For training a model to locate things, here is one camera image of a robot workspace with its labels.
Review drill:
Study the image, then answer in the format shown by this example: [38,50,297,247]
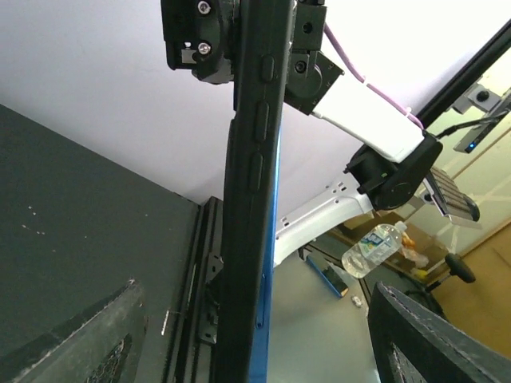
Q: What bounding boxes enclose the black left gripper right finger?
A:
[367,282,510,382]

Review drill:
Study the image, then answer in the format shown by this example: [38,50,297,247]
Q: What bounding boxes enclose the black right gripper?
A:
[160,1,344,115]

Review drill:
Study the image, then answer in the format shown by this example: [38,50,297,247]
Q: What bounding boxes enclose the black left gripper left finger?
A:
[1,279,148,382]

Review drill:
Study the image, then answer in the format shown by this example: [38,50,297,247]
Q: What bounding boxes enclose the phone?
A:
[213,0,296,383]

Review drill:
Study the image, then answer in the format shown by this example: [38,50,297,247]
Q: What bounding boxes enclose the blue smartphone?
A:
[248,133,281,383]

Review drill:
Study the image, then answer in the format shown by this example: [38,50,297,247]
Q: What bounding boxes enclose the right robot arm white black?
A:
[160,1,442,266]

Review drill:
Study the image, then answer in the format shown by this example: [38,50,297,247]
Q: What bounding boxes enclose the clear plastic water bottle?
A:
[341,221,407,278]

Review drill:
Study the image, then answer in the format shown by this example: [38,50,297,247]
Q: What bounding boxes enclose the external camera on mount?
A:
[451,78,510,154]

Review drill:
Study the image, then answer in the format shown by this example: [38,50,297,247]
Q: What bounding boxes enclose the right black frame post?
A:
[418,20,510,129]

